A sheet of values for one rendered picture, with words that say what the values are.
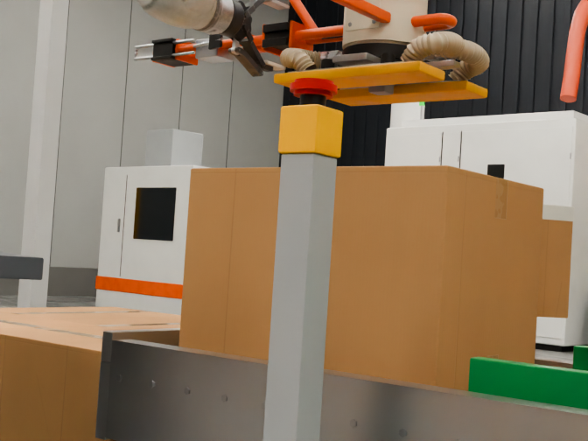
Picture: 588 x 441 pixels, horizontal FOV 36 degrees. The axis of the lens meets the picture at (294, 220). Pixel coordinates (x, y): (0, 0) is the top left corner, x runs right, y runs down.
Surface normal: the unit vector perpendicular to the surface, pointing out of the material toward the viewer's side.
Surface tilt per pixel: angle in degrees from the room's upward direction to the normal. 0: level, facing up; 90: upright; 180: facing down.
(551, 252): 90
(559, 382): 90
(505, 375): 90
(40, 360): 90
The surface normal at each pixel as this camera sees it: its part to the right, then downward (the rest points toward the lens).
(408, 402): -0.60, -0.07
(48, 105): 0.80, 0.03
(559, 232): 0.24, -0.02
